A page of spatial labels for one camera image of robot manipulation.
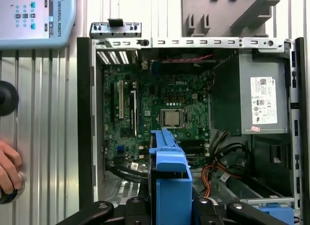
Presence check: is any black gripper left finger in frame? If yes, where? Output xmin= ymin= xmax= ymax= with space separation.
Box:
xmin=56 ymin=196 xmax=153 ymax=225

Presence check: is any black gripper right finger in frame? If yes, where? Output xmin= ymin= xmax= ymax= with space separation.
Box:
xmin=193 ymin=196 xmax=283 ymax=225

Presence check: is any hard disk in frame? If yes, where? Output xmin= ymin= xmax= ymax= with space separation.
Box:
xmin=147 ymin=128 xmax=194 ymax=225

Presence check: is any round black tool blue ring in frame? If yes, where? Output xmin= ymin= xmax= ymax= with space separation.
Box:
xmin=0 ymin=173 xmax=26 ymax=204

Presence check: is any person's hand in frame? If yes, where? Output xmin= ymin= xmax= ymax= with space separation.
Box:
xmin=0 ymin=139 xmax=25 ymax=195

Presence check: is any RAM stick in slot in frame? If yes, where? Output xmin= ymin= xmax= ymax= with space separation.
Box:
xmin=184 ymin=151 xmax=210 ymax=163

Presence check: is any CPU socket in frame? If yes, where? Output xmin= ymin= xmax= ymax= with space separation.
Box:
xmin=159 ymin=108 xmax=190 ymax=130

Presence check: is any silver CPU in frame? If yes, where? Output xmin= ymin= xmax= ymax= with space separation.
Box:
xmin=163 ymin=110 xmax=184 ymax=128

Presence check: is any black open PC case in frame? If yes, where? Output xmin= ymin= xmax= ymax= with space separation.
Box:
xmin=77 ymin=37 xmax=310 ymax=225

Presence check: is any white expansion slot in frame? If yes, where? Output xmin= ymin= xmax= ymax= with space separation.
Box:
xmin=118 ymin=79 xmax=125 ymax=120

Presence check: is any green motherboard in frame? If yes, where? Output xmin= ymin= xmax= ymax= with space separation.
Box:
xmin=102 ymin=61 xmax=213 ymax=168

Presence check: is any grey power supply unit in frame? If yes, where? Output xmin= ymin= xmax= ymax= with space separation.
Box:
xmin=210 ymin=49 xmax=291 ymax=136

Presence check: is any black round knob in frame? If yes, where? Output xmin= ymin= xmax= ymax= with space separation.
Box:
xmin=0 ymin=80 xmax=20 ymax=117

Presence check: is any grey parts rack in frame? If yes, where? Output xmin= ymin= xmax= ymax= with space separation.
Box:
xmin=181 ymin=0 xmax=281 ymax=38

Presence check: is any pale blue teach pendant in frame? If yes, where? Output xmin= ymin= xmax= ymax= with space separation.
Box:
xmin=0 ymin=0 xmax=77 ymax=50

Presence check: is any orange wire bundle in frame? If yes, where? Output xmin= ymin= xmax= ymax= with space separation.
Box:
xmin=201 ymin=163 xmax=243 ymax=198

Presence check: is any thick black cable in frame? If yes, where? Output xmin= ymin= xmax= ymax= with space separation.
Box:
xmin=210 ymin=130 xmax=253 ymax=178

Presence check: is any red and black wire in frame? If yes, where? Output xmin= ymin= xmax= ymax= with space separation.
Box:
xmin=166 ymin=53 xmax=214 ymax=63

